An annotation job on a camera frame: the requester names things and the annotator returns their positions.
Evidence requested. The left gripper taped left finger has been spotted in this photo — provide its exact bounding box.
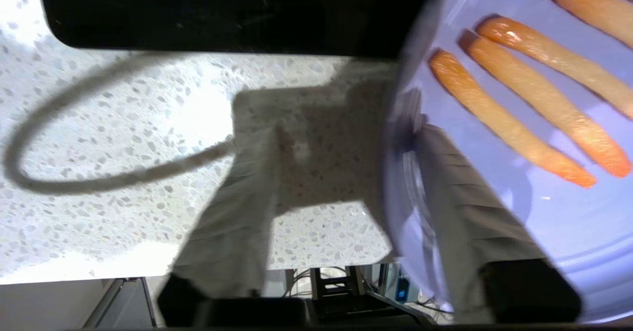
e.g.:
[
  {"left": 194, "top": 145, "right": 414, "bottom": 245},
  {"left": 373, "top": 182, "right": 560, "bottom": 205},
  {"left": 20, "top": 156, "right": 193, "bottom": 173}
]
[{"left": 171, "top": 127, "right": 281, "bottom": 298}]

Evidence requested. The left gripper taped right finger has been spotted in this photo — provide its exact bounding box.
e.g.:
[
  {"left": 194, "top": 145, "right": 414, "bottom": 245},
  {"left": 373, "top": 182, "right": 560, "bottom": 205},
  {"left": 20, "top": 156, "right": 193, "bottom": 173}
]
[{"left": 415, "top": 123, "right": 549, "bottom": 324}]

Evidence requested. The purple round plate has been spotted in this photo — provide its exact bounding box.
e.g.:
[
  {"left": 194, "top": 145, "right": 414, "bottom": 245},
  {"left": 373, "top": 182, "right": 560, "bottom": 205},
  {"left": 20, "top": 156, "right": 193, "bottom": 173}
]
[{"left": 380, "top": 0, "right": 633, "bottom": 324}]

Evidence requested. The orange french fry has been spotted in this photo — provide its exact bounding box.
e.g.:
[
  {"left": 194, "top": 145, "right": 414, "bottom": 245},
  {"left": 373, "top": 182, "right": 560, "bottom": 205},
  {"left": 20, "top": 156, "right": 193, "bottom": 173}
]
[
  {"left": 476, "top": 16, "right": 633, "bottom": 122},
  {"left": 428, "top": 49, "right": 597, "bottom": 189},
  {"left": 553, "top": 0, "right": 633, "bottom": 50}
]

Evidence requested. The orange carrot stick middle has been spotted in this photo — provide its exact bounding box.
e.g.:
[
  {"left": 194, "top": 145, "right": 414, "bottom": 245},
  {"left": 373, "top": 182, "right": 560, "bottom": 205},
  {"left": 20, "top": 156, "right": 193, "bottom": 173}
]
[{"left": 466, "top": 34, "right": 632, "bottom": 179}]

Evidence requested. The black induction cooktop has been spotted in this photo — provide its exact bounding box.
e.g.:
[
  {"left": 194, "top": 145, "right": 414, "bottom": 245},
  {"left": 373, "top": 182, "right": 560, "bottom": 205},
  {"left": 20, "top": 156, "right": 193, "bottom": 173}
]
[{"left": 37, "top": 0, "right": 441, "bottom": 58}]

